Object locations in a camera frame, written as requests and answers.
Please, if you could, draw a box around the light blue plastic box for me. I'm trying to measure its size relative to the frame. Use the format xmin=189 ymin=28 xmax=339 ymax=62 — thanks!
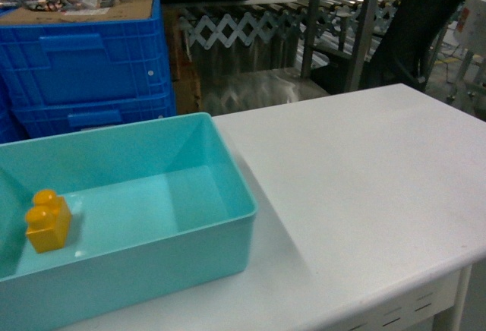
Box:
xmin=1 ymin=112 xmax=257 ymax=330

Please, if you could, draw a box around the blue crate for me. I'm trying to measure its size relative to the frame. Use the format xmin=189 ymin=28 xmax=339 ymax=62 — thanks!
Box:
xmin=1 ymin=0 xmax=172 ymax=108
xmin=13 ymin=93 xmax=176 ymax=137

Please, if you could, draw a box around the blue crate lower right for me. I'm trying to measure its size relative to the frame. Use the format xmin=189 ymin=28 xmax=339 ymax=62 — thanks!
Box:
xmin=13 ymin=93 xmax=176 ymax=137

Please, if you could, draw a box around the yellow toy block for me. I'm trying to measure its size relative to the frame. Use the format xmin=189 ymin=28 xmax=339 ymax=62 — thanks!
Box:
xmin=24 ymin=189 xmax=72 ymax=254

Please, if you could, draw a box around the expandable roller conveyor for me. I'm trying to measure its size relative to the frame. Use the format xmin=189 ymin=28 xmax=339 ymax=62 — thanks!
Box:
xmin=179 ymin=0 xmax=403 ymax=51

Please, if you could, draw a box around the black office chair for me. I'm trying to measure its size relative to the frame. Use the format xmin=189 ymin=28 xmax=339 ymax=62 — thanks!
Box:
xmin=311 ymin=0 xmax=480 ymax=94

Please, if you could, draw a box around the brown cardboard sheet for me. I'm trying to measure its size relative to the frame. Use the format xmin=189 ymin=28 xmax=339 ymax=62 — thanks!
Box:
xmin=1 ymin=0 xmax=160 ymax=26

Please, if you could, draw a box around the blue crate upper right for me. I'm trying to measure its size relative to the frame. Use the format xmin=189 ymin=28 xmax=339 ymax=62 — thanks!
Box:
xmin=1 ymin=0 xmax=172 ymax=108

